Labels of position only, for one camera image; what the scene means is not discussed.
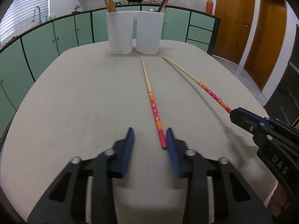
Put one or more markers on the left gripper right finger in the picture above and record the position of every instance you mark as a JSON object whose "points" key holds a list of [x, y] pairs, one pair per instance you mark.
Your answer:
{"points": [[234, 199]]}

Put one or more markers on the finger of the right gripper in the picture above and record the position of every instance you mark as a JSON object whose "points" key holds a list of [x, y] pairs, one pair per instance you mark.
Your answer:
{"points": [[253, 117], [241, 121]]}

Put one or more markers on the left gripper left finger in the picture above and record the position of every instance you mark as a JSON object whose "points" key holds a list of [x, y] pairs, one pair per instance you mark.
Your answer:
{"points": [[64, 201]]}

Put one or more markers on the red orange patterned chopstick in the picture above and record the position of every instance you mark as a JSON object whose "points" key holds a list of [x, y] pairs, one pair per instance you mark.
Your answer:
{"points": [[167, 2]]}

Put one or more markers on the right hand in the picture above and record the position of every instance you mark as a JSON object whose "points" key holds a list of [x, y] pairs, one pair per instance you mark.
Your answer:
{"points": [[278, 201]]}

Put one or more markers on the wooden door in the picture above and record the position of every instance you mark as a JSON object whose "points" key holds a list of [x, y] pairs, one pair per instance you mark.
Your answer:
{"points": [[236, 19], [267, 42]]}

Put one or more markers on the orange thermos bottle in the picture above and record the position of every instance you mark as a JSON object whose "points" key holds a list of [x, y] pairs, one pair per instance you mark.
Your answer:
{"points": [[209, 7]]}

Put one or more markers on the green lower cabinets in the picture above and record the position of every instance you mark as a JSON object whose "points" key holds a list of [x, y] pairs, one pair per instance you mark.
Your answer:
{"points": [[26, 57]]}

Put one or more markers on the white double utensil holder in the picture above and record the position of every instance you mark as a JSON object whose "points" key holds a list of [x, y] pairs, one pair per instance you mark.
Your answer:
{"points": [[140, 29]]}

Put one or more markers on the window blind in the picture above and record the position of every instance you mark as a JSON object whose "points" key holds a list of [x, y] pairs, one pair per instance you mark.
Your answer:
{"points": [[21, 14]]}

